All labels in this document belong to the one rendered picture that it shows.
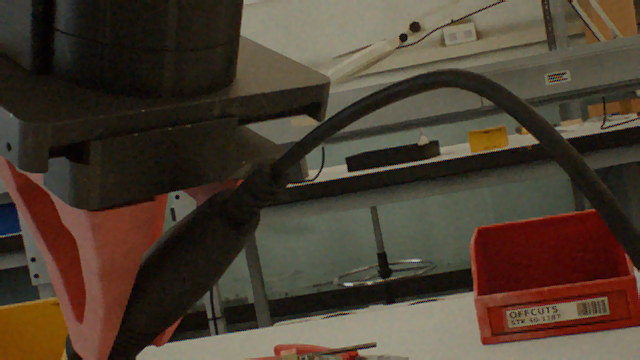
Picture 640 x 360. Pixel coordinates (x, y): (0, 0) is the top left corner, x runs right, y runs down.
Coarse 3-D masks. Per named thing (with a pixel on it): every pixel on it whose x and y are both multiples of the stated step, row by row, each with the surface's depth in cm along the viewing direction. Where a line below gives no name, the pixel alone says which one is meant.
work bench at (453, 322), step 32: (320, 320) 79; (352, 320) 77; (384, 320) 75; (416, 320) 73; (448, 320) 71; (160, 352) 78; (192, 352) 76; (224, 352) 74; (256, 352) 72; (384, 352) 65; (416, 352) 63; (448, 352) 62; (480, 352) 61; (512, 352) 59; (544, 352) 58; (576, 352) 57; (608, 352) 56
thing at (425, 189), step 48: (576, 48) 256; (336, 96) 264; (576, 96) 257; (528, 144) 260; (576, 144) 257; (624, 144) 259; (288, 192) 267; (336, 192) 265; (384, 192) 267; (432, 192) 266
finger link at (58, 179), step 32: (160, 128) 26; (192, 128) 27; (224, 128) 28; (64, 160) 25; (96, 160) 25; (128, 160) 26; (160, 160) 26; (192, 160) 27; (224, 160) 28; (256, 160) 29; (64, 192) 26; (96, 192) 25; (128, 192) 26; (160, 192) 27; (192, 192) 30; (160, 224) 33
